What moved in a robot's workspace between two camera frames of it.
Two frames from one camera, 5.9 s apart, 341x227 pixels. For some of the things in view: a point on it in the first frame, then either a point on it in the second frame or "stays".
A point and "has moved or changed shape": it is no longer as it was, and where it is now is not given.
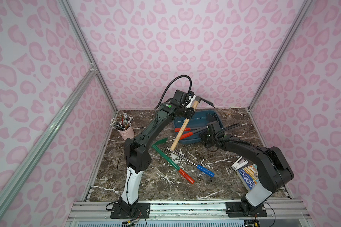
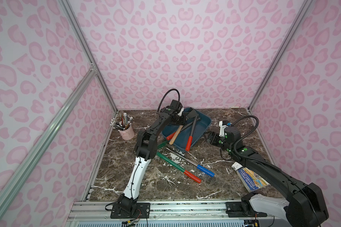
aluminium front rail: [80, 210] stays
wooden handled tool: [198, 100] has moved or changed shape
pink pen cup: [128, 133] stays
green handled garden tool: [165, 154] has moved or changed shape
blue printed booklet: [248, 175] stays
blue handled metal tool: [205, 170] stays
